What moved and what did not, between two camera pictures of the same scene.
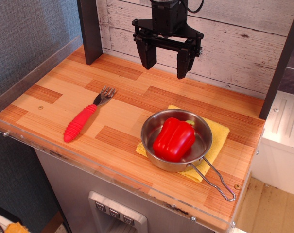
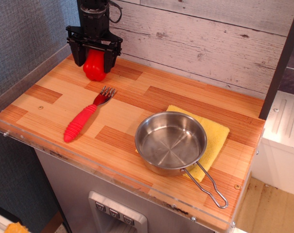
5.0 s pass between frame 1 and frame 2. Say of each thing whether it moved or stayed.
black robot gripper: moved
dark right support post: stayed
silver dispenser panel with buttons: stayed
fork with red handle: stayed
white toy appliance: stayed
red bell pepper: moved
